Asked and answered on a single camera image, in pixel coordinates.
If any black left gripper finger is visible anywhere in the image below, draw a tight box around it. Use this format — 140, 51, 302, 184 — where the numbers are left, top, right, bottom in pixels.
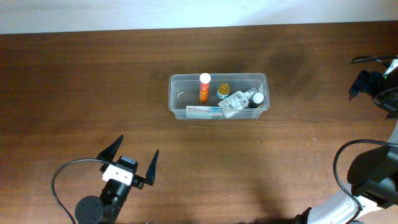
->
145, 150, 159, 186
96, 135, 124, 162

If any white green medicine box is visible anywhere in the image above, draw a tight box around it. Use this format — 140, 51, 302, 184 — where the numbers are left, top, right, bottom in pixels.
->
186, 106, 223, 119

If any white spray bottle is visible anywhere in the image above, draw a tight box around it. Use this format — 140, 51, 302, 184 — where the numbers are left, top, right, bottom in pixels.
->
218, 88, 258, 118

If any orange tube white cap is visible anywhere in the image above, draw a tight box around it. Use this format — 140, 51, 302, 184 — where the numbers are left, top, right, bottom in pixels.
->
200, 73, 211, 103

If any dark bottle white cap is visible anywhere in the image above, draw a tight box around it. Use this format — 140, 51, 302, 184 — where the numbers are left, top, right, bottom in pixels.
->
248, 93, 264, 108

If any small jar gold lid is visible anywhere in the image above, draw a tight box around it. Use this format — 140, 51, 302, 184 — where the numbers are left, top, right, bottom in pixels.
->
217, 83, 231, 100

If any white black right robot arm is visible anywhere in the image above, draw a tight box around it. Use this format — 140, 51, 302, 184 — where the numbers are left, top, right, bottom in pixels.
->
293, 55, 397, 224

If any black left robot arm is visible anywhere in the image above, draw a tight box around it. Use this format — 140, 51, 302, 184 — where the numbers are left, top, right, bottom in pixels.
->
75, 136, 159, 224

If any clear plastic container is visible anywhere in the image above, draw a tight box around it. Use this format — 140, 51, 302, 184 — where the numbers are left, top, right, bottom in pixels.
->
169, 73, 270, 119

